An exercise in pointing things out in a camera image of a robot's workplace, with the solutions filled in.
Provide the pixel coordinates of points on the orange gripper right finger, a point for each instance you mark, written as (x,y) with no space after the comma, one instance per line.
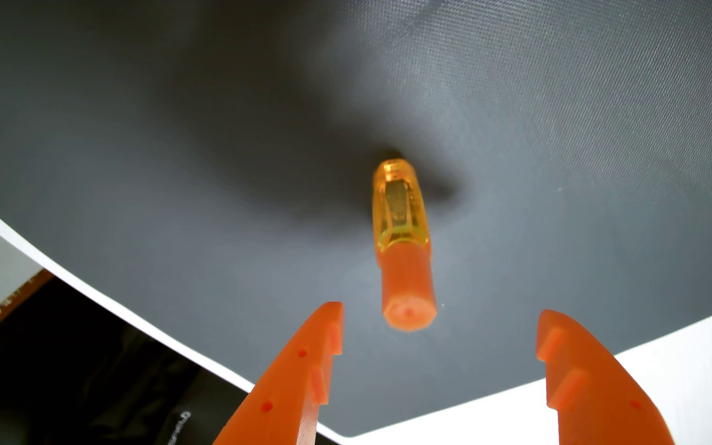
(603,395)

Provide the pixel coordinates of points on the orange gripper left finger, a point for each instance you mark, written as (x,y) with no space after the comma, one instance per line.
(285,389)

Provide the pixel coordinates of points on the yellow eyedrops bottle orange cap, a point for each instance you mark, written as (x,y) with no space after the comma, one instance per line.
(402,247)

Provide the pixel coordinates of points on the black fabric bag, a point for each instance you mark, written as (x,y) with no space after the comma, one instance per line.
(84,383)

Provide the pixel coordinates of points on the dark grey textured mat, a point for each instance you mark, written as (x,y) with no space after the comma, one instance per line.
(207,154)

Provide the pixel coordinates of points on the brown wooden strip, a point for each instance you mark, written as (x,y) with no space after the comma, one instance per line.
(3,312)

